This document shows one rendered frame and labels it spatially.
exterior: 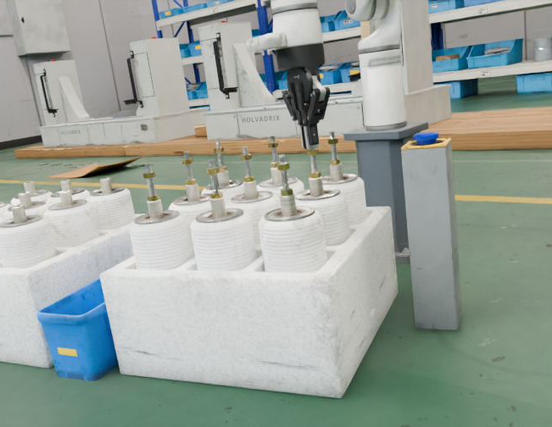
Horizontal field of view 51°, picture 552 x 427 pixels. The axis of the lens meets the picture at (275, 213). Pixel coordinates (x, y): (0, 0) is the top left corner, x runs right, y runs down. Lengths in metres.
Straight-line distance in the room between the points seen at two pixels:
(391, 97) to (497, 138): 1.47
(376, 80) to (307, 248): 0.59
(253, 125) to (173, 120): 0.96
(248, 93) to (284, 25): 2.90
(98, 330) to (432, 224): 0.58
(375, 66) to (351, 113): 1.83
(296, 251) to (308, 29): 0.33
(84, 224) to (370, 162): 0.63
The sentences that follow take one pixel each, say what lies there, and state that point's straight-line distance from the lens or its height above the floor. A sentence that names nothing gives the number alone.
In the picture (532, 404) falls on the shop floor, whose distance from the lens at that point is 0.86.
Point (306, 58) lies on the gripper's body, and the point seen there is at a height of 0.47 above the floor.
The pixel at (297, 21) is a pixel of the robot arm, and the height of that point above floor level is 0.52.
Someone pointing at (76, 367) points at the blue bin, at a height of 0.02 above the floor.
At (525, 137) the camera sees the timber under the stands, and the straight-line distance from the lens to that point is 2.72.
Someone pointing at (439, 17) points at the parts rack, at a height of 0.75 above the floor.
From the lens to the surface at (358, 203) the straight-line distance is 1.05.
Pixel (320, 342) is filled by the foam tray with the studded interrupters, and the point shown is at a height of 0.09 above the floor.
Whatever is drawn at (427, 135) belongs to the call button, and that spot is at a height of 0.33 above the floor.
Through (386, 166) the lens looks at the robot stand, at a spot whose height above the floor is 0.22.
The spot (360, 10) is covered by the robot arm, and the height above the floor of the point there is 0.56.
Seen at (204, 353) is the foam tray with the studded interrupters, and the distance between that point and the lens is 0.93.
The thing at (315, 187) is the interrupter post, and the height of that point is 0.27.
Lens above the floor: 0.46
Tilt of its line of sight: 13 degrees down
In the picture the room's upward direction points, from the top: 8 degrees counter-clockwise
